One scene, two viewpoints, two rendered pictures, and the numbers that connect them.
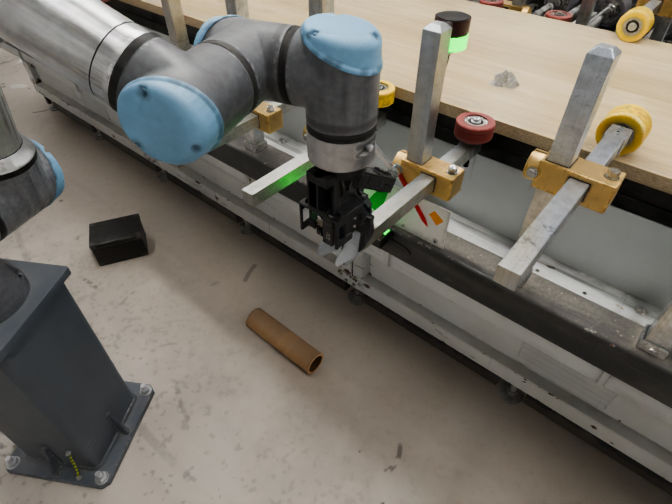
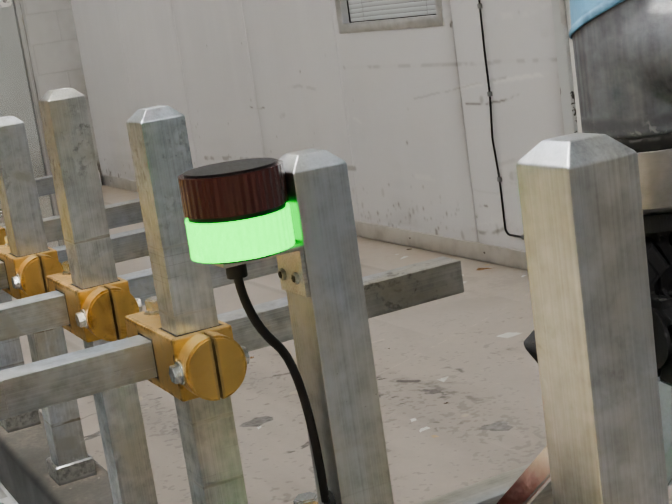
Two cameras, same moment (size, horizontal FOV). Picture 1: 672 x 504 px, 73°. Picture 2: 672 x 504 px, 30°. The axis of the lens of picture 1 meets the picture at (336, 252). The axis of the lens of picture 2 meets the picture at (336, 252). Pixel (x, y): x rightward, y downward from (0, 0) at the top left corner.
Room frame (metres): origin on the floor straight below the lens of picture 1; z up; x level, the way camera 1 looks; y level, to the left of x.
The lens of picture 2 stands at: (1.44, 0.13, 1.21)
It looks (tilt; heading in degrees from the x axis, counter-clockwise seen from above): 12 degrees down; 203
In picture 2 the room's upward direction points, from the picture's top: 8 degrees counter-clockwise
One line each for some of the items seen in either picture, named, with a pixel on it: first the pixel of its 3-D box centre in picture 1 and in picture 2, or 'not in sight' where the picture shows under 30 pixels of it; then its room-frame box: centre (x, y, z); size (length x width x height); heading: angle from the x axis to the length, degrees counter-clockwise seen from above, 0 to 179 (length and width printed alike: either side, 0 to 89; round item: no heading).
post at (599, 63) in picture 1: (547, 194); (204, 408); (0.62, -0.35, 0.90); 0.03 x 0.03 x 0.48; 50
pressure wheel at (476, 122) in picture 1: (470, 143); not in sight; (0.86, -0.29, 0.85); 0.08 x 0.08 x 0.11
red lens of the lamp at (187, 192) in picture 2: (452, 23); (233, 188); (0.82, -0.19, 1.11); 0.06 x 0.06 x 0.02
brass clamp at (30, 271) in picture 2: not in sight; (28, 270); (0.28, -0.75, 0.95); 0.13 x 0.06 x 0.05; 50
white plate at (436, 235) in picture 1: (393, 206); not in sight; (0.78, -0.12, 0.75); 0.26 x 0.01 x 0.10; 50
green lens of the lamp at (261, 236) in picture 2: (449, 39); (240, 231); (0.82, -0.19, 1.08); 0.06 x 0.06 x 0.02
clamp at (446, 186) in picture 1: (427, 172); not in sight; (0.77, -0.18, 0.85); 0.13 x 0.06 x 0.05; 50
